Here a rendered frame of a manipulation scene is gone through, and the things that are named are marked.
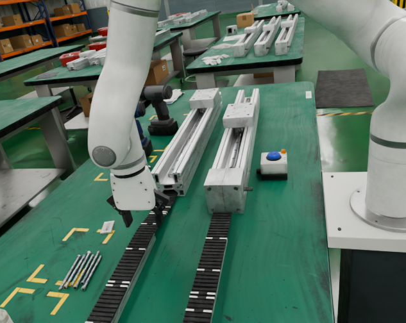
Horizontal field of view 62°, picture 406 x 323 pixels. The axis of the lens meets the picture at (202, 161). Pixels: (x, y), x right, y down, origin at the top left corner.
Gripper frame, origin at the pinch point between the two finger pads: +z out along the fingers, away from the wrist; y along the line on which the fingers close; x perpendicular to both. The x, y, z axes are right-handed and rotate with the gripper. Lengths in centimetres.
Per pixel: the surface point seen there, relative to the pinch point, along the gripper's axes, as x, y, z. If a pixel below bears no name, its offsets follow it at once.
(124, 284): -18.0, 1.5, 2.9
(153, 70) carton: 379, -137, 42
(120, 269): -13.8, -1.3, 2.8
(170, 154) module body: 33.1, -2.2, -2.1
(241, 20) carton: 412, -15, -3
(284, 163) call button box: 28.2, 35.2, 0.1
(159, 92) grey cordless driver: 68, -15, -14
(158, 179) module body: 19.9, -2.4, -0.3
